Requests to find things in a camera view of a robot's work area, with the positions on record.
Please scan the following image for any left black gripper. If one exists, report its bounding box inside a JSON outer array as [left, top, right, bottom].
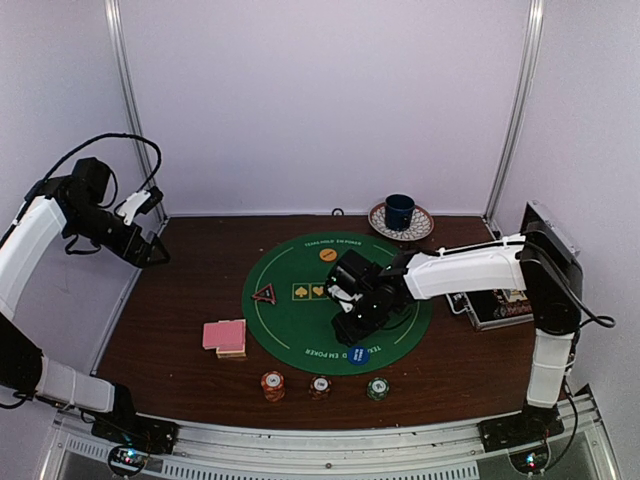
[[64, 202, 170, 268]]

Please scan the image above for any blue small blind button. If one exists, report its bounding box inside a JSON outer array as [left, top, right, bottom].
[[347, 346, 370, 366]]

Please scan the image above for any orange big blind button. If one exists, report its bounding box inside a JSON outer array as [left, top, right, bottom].
[[319, 248, 338, 262]]

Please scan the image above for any green poker chip stack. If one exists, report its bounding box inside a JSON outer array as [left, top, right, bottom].
[[366, 377, 390, 401]]

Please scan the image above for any black red triangular dealer button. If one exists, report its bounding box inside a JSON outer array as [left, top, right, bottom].
[[251, 283, 277, 305]]

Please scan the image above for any orange poker chip stack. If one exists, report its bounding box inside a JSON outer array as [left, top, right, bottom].
[[261, 371, 286, 402]]

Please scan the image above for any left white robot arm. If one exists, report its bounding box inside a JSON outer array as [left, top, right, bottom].
[[1, 157, 170, 444]]

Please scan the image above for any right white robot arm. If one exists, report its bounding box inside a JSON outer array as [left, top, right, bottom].
[[325, 233, 582, 442]]

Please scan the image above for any round green poker mat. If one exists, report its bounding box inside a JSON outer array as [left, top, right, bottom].
[[241, 230, 434, 376]]

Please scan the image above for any dark red poker chip stack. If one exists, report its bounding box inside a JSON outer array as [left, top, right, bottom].
[[309, 375, 331, 400]]

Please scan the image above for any patterned ceramic saucer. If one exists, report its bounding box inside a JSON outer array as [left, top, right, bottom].
[[368, 203, 434, 242]]

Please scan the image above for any dark blue mug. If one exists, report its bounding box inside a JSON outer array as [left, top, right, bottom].
[[384, 193, 415, 231]]

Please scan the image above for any red backed card deck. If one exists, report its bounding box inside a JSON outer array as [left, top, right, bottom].
[[202, 319, 246, 351]]

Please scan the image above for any aluminium poker chip case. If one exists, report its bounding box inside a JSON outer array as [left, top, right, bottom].
[[444, 200, 584, 332]]

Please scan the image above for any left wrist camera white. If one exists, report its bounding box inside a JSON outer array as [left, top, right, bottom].
[[115, 186, 164, 226]]

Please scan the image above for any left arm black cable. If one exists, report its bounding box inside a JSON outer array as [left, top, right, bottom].
[[29, 132, 164, 201]]

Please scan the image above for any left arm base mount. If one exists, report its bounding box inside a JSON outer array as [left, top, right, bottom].
[[91, 416, 179, 454]]

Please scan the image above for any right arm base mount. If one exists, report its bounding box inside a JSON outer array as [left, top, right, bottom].
[[478, 413, 565, 453]]

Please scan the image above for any front aluminium rail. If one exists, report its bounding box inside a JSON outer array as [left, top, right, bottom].
[[39, 389, 624, 480]]

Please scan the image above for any left aluminium frame post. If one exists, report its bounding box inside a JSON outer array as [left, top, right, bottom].
[[104, 0, 168, 227]]

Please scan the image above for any aluminium frame post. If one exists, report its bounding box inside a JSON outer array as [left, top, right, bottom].
[[104, 0, 168, 227], [483, 0, 546, 229]]

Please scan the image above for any right aluminium frame post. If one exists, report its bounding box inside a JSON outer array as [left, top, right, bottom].
[[483, 0, 546, 229]]

